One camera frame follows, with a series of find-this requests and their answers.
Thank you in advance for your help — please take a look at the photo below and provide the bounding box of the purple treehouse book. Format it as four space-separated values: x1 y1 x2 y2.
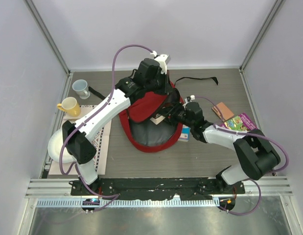
220 113 257 132

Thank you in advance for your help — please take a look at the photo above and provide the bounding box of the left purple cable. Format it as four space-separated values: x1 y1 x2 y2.
59 44 157 196

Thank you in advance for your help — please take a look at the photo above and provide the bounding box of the white cable duct strip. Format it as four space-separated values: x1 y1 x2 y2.
36 197 219 208

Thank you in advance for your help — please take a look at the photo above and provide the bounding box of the patterned placemat cloth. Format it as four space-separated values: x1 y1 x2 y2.
49 105 111 176

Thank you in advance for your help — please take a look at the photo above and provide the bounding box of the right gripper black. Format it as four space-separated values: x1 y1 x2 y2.
156 100 194 128

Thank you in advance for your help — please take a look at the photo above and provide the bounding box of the blue comic book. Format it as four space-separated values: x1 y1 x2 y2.
178 125 190 142

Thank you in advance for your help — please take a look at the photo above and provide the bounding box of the red backpack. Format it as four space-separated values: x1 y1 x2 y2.
88 76 218 153

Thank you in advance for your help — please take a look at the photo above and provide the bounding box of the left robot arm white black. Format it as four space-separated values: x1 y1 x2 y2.
62 54 173 195

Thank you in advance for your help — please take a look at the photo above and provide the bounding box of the white paper plate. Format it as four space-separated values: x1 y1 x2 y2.
47 129 75 164

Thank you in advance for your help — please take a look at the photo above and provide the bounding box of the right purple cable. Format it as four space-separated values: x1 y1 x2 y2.
190 95 290 216

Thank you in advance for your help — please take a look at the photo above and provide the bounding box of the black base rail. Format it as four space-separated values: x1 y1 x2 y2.
69 177 245 201

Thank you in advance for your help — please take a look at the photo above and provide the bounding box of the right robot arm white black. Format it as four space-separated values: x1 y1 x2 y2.
168 102 280 193

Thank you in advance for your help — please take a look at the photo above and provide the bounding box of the purple cable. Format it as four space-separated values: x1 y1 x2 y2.
190 95 290 216
59 44 157 196

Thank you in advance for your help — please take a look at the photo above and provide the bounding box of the yellow paperback book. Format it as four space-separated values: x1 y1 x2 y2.
150 113 165 125

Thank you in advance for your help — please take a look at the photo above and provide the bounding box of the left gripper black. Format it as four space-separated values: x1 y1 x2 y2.
145 69 174 96

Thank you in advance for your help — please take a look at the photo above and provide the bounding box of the light blue cup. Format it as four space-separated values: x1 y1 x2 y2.
72 79 91 99

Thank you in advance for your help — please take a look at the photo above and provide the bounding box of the yellow mug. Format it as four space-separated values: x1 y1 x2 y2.
57 97 81 117

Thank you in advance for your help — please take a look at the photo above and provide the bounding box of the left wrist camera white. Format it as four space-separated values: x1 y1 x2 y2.
150 51 171 74

